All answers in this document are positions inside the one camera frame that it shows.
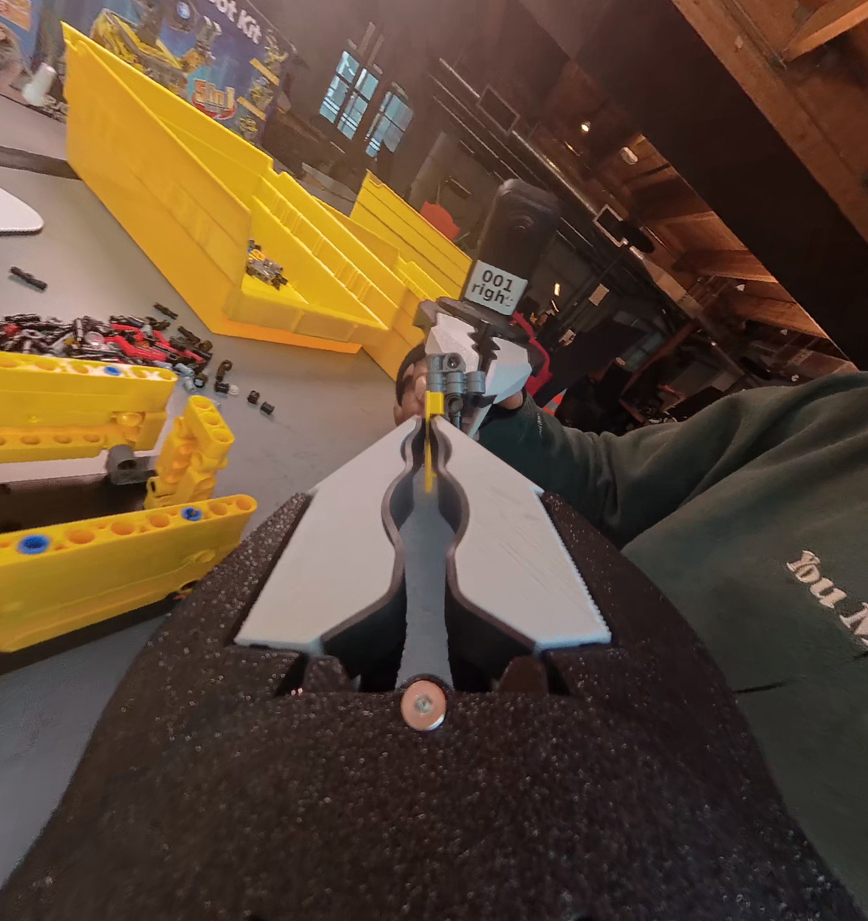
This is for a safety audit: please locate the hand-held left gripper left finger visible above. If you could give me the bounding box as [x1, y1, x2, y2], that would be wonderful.
[236, 421, 423, 689]

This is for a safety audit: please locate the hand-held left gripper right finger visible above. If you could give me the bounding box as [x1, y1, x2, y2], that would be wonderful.
[437, 425, 612, 685]

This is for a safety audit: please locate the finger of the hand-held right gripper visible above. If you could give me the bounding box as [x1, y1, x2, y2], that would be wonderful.
[470, 339, 533, 436]
[423, 317, 481, 390]

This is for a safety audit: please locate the small yellow lego subassembly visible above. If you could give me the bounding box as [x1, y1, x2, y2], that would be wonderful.
[423, 353, 490, 497]

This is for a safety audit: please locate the yellow black lego model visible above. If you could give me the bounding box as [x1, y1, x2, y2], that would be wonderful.
[0, 349, 259, 670]

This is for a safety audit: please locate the heap of lego parts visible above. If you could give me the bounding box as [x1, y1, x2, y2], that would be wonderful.
[245, 242, 291, 289]

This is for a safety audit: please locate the pile of small lego pins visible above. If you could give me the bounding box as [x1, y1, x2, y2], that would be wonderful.
[0, 267, 277, 418]

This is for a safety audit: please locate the person's right hand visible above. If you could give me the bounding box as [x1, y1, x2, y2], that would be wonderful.
[394, 360, 432, 423]

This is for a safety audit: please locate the empty yellow storage bin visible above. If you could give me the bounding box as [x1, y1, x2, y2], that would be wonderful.
[302, 170, 474, 378]

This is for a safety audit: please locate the paned window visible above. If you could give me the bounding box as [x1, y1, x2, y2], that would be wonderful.
[319, 51, 416, 156]

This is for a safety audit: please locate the person's green sweatshirt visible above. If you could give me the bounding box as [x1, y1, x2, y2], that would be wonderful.
[607, 372, 868, 921]

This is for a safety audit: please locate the yellow bin with small parts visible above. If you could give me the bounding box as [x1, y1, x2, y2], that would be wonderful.
[63, 22, 406, 354]

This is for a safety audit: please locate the blue robot kit box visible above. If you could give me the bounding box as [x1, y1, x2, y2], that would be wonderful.
[0, 0, 294, 123]

